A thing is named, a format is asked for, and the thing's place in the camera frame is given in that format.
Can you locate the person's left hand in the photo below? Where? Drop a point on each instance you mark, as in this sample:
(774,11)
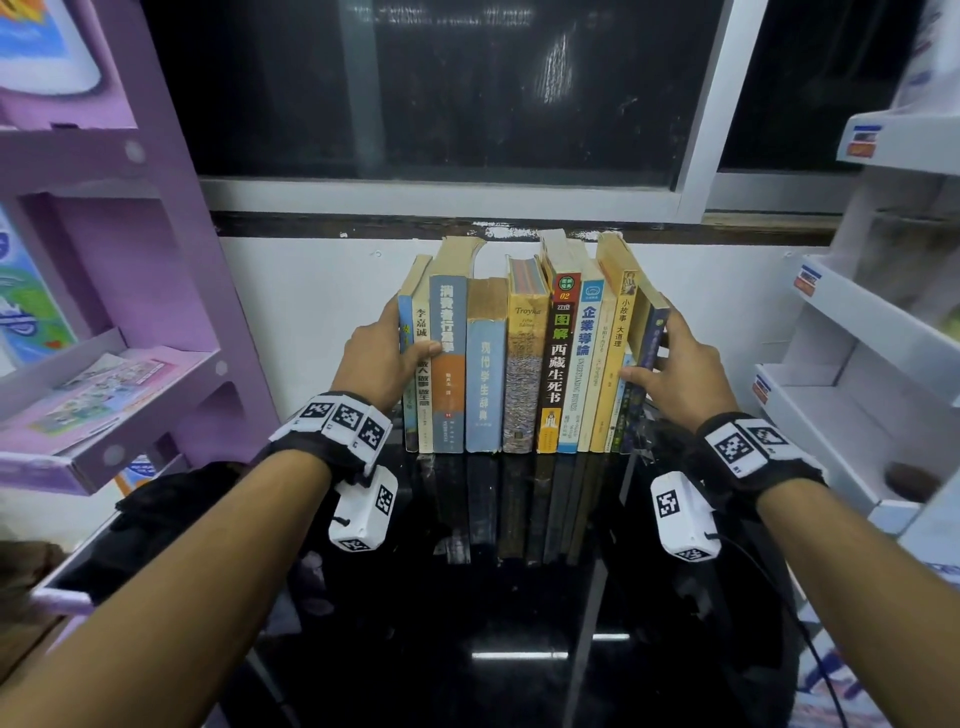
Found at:
(371,364)

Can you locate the person's right hand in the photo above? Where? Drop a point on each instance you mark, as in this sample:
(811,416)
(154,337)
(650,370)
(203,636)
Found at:
(690,386)

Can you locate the person's right thumb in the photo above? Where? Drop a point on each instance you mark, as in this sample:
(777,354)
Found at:
(641,373)

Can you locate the person's left thumb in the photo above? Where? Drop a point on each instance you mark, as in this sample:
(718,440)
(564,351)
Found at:
(424,354)

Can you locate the dark blue paperback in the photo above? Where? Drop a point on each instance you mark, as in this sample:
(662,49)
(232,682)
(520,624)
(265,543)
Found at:
(637,420)

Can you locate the white spine paperback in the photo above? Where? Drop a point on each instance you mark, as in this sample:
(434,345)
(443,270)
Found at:
(424,405)

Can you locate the thin blue yellow paperback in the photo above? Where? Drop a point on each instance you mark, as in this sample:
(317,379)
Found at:
(406,420)

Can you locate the person's left forearm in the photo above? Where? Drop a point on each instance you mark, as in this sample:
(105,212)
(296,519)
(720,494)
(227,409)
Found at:
(172,592)

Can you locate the person's right forearm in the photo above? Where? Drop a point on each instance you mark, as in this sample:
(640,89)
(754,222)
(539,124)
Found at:
(862,592)

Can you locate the row of upright books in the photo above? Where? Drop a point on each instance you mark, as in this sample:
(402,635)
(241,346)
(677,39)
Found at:
(486,367)

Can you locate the black left wristband with markers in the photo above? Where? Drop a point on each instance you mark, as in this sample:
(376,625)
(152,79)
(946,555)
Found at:
(337,427)

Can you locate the black wristband with markers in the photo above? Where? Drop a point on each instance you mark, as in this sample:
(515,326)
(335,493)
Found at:
(337,427)
(750,450)

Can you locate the black right wristband with markers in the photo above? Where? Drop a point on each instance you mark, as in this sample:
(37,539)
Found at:
(750,450)

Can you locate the white display shelf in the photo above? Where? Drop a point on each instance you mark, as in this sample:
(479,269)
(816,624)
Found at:
(855,390)

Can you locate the purple display shelf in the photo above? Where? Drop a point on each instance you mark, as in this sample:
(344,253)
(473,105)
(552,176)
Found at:
(180,247)

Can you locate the brown round object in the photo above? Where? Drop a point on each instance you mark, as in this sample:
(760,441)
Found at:
(913,482)

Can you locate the flat pink colourful box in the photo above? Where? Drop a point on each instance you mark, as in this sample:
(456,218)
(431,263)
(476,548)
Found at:
(90,401)

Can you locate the colourful blue green packet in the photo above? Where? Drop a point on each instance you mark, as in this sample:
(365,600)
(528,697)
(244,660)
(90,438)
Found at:
(26,307)

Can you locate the white blue orange packet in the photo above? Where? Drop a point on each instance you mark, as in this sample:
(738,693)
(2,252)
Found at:
(41,41)

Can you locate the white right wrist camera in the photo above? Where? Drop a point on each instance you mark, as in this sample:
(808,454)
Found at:
(682,517)

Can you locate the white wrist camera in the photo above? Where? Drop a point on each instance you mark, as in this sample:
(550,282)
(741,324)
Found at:
(682,517)
(364,514)

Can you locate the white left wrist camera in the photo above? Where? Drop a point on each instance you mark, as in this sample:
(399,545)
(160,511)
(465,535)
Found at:
(364,514)

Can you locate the white window frame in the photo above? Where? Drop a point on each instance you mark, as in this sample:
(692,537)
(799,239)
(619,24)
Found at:
(697,135)

